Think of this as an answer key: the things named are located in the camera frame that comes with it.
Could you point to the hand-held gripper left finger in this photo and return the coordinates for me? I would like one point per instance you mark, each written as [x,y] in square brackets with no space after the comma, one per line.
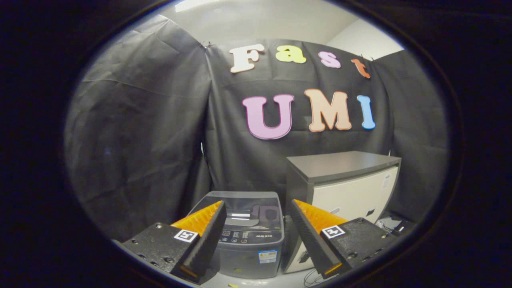
[208,240]

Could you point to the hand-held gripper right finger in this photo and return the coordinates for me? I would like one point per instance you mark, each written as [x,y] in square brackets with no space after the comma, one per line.
[310,240]

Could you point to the grey washing machine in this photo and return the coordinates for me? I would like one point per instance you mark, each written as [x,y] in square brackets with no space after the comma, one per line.
[248,260]

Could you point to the white cabinet with dark top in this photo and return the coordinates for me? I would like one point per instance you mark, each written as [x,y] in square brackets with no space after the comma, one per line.
[352,196]

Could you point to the black backdrop cloth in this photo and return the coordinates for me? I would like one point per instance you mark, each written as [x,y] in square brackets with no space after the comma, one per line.
[140,140]

